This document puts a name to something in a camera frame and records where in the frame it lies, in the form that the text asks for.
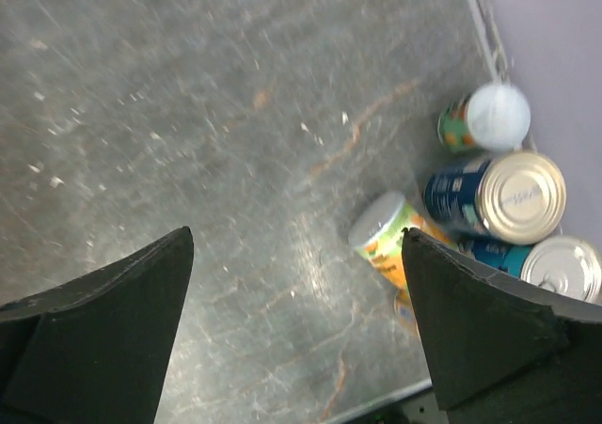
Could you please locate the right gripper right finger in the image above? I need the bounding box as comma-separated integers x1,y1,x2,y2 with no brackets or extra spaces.
402,228,601,423

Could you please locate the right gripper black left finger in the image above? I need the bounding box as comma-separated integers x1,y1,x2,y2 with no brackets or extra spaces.
1,227,194,423

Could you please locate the teal blue pull-tab can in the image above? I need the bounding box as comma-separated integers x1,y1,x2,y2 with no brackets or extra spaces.
459,235,601,305

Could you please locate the silver top tin can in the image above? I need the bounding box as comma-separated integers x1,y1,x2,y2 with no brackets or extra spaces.
422,150,567,245

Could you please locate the green label can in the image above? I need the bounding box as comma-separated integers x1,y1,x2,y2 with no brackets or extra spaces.
348,191,457,290

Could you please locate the orange can white lid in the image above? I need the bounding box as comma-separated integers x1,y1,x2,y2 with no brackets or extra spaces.
393,290,420,337

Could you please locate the clear lid can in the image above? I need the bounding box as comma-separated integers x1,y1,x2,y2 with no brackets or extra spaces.
437,82,531,153

